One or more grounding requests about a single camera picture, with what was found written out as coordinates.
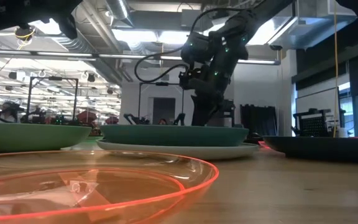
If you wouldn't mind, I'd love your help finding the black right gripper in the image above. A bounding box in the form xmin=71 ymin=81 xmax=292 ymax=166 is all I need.
xmin=178 ymin=60 xmax=239 ymax=126

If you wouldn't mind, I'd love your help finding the dark purple plastic plate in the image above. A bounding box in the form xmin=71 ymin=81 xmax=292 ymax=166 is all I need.
xmin=262 ymin=135 xmax=358 ymax=164

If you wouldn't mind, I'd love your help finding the teal green plastic plate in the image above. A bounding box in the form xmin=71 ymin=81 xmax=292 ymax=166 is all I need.
xmin=99 ymin=124 xmax=250 ymax=147

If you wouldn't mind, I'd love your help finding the dark grey door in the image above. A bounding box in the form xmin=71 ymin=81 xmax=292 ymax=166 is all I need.
xmin=152 ymin=97 xmax=176 ymax=126

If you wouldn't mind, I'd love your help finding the black curtain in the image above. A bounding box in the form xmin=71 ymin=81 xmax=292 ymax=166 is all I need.
xmin=240 ymin=104 xmax=278 ymax=137

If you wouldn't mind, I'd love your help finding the white plastic plate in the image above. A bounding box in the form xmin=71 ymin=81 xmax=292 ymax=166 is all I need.
xmin=96 ymin=138 xmax=260 ymax=161

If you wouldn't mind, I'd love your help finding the small black dome object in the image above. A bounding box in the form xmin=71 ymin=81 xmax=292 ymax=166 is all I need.
xmin=248 ymin=132 xmax=263 ymax=144

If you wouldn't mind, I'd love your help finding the orange transparent plastic plate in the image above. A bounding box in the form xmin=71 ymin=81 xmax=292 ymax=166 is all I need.
xmin=0 ymin=150 xmax=220 ymax=224

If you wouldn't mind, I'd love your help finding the red background object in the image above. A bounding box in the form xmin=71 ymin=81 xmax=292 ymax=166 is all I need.
xmin=75 ymin=110 xmax=98 ymax=126
xmin=105 ymin=115 xmax=120 ymax=126

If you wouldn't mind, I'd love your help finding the black perforated cart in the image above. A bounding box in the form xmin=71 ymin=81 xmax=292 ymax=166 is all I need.
xmin=292 ymin=108 xmax=342 ymax=138

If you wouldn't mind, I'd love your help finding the large metal ventilation hood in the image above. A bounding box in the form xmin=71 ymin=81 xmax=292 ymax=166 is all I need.
xmin=268 ymin=0 xmax=357 ymax=51

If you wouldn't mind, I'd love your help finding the long ceiling light bar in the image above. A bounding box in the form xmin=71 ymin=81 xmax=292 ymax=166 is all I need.
xmin=0 ymin=49 xmax=281 ymax=65

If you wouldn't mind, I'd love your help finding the light green plastic plate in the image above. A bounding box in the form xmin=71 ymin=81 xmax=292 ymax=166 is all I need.
xmin=0 ymin=121 xmax=93 ymax=154

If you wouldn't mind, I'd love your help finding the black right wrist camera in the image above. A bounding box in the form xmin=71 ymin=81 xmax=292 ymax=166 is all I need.
xmin=180 ymin=30 xmax=214 ymax=65

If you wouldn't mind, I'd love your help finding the black frame workstation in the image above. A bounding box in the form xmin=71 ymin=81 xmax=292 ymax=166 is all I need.
xmin=137 ymin=81 xmax=186 ymax=126
xmin=25 ymin=76 xmax=80 ymax=124

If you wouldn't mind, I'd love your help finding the round silver ventilation duct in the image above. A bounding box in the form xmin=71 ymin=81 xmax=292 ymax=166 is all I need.
xmin=104 ymin=0 xmax=134 ymax=27

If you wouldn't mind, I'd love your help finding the hanging yellow cable reel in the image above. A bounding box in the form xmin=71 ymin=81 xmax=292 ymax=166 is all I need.
xmin=14 ymin=26 xmax=37 ymax=42

